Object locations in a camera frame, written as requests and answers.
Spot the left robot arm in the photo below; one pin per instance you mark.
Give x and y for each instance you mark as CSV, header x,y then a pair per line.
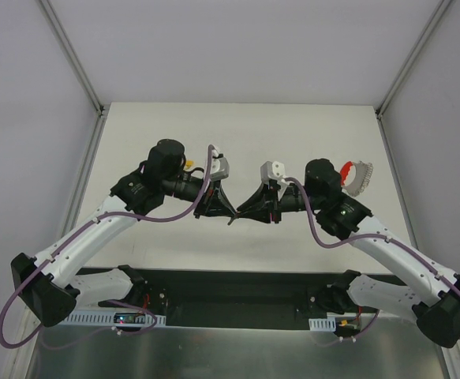
x,y
49,283

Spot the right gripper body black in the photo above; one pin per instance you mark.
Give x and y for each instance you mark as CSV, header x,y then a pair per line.
x,y
273,203

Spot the left white cable duct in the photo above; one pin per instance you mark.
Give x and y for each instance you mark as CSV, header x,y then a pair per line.
x,y
113,318

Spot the yellow key tag with keys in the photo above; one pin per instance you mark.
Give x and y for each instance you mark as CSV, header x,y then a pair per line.
x,y
189,165

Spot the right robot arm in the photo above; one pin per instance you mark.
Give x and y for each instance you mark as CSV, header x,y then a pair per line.
x,y
429,295

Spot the right aluminium frame post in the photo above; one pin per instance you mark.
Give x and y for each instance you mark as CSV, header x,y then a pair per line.
x,y
427,32

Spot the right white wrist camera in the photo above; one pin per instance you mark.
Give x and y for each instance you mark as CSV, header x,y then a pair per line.
x,y
273,171

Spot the right white cable duct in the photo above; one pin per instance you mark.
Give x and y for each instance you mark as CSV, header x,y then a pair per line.
x,y
327,324

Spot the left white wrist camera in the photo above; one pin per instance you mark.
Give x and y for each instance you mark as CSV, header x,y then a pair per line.
x,y
220,168

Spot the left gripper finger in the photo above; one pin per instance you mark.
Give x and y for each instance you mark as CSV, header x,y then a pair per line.
x,y
210,209
227,203

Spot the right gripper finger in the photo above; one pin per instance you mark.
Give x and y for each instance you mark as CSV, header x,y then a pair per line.
x,y
261,215
256,202

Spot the white cable duct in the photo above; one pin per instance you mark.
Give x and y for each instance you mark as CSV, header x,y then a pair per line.
x,y
327,324
113,318

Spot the left aluminium frame post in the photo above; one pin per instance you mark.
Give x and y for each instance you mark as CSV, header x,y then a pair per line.
x,y
55,24

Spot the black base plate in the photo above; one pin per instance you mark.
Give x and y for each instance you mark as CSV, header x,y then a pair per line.
x,y
225,299

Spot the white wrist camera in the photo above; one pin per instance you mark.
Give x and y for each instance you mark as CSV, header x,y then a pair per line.
x,y
220,168
273,171

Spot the red key fob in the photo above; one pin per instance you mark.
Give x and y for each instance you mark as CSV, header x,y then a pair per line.
x,y
232,219

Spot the aluminium frame post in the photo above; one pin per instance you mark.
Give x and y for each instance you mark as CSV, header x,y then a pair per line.
x,y
427,32
55,24

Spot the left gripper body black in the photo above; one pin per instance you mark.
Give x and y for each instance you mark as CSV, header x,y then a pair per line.
x,y
207,199

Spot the red-handled metal keyring organizer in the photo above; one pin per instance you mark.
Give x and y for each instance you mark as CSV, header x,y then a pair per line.
x,y
355,177

